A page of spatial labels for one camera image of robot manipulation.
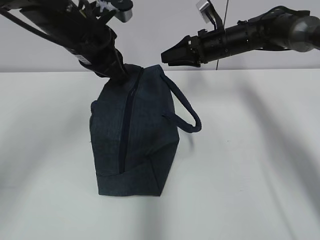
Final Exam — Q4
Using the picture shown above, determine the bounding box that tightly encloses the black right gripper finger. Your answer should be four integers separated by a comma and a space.
161, 35, 193, 63
167, 60, 200, 68

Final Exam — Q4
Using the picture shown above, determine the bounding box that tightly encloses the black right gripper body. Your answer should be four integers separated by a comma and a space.
185, 29, 208, 67

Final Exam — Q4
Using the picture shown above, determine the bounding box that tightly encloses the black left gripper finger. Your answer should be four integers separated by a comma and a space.
107, 62, 130, 85

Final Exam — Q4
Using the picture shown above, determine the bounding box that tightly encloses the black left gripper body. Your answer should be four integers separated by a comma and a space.
72, 23, 124, 78

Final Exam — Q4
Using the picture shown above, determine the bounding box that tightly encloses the dark blue lunch bag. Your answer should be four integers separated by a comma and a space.
89, 64, 202, 197

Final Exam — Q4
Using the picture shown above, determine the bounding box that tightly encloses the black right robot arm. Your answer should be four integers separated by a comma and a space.
161, 6, 320, 68

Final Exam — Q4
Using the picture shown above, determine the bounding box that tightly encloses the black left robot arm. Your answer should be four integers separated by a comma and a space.
0, 0, 133, 84

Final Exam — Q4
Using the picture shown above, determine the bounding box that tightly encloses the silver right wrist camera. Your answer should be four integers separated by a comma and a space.
196, 0, 225, 30

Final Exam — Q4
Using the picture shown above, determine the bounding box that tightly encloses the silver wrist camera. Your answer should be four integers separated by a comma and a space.
95, 0, 133, 23
196, 0, 225, 30

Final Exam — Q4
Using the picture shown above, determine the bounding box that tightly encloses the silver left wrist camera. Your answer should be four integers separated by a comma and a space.
95, 0, 133, 23

